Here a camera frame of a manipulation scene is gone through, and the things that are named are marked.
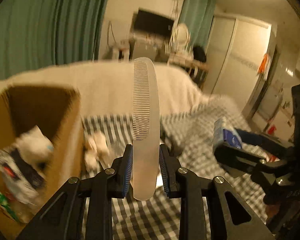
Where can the green curtain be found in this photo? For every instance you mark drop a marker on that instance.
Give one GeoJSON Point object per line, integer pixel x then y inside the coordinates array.
{"type": "Point", "coordinates": [38, 33]}
{"type": "Point", "coordinates": [198, 15]}

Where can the black bag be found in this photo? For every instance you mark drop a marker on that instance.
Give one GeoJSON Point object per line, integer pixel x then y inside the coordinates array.
{"type": "Point", "coordinates": [199, 54]}

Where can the checkered bed sheet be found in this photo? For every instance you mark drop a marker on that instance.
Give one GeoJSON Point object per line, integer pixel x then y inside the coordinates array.
{"type": "Point", "coordinates": [192, 132]}

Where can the crinkled plastic wrapper pack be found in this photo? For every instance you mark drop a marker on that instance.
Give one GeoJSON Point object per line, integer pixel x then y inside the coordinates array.
{"type": "Point", "coordinates": [21, 179]}

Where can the cardboard box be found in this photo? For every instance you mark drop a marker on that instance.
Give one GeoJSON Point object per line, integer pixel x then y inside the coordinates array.
{"type": "Point", "coordinates": [56, 111]}

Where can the white oval mirror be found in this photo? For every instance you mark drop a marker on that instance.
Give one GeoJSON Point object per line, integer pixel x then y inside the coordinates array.
{"type": "Point", "coordinates": [180, 37]}

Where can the orange hanging cloth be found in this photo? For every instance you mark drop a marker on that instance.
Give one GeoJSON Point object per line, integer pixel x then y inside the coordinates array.
{"type": "Point", "coordinates": [263, 64]}

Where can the cream knitted blanket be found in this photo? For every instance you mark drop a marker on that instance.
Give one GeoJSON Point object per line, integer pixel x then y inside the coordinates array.
{"type": "Point", "coordinates": [106, 87]}

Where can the grey cabinet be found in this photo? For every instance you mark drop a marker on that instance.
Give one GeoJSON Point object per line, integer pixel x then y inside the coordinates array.
{"type": "Point", "coordinates": [141, 48]}

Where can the white wardrobe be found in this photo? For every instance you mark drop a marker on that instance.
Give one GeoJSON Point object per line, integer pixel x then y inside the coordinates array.
{"type": "Point", "coordinates": [234, 37]}

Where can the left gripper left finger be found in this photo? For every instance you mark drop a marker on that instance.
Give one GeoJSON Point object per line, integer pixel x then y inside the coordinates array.
{"type": "Point", "coordinates": [126, 168]}

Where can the white plush toy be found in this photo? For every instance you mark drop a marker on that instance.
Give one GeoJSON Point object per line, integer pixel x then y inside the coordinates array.
{"type": "Point", "coordinates": [34, 148]}

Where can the translucent white comb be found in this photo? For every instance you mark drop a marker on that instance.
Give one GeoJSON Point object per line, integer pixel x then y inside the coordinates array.
{"type": "Point", "coordinates": [146, 129]}

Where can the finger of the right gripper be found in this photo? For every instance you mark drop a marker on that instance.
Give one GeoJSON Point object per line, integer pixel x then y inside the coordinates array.
{"type": "Point", "coordinates": [249, 162]}

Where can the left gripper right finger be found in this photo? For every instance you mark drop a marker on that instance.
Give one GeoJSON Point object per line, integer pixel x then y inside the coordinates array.
{"type": "Point", "coordinates": [165, 165]}

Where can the black television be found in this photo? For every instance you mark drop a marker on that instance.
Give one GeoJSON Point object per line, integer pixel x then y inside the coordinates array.
{"type": "Point", "coordinates": [151, 23]}

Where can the crumpled white tissue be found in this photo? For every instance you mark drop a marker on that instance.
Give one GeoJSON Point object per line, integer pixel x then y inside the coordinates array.
{"type": "Point", "coordinates": [96, 152]}

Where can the wooden dressing table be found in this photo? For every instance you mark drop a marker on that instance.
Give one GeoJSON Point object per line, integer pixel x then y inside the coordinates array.
{"type": "Point", "coordinates": [197, 70]}

